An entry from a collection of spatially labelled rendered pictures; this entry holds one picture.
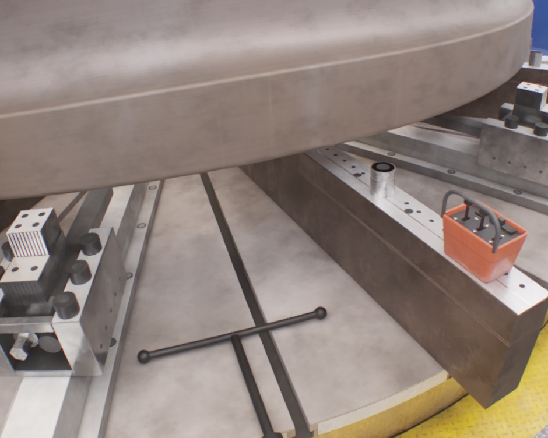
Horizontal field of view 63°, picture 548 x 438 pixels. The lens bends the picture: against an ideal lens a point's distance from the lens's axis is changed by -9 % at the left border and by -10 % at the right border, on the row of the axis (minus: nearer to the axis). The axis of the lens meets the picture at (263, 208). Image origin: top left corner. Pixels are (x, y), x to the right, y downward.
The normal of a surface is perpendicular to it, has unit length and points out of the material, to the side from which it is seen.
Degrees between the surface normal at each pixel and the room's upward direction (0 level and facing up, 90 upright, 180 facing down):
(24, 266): 0
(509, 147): 90
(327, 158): 0
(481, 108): 90
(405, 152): 90
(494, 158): 90
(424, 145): 72
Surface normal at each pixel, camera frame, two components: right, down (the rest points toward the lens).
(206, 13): 0.26, 0.49
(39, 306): 0.05, 0.52
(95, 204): -0.07, -0.85
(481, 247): -0.88, 0.38
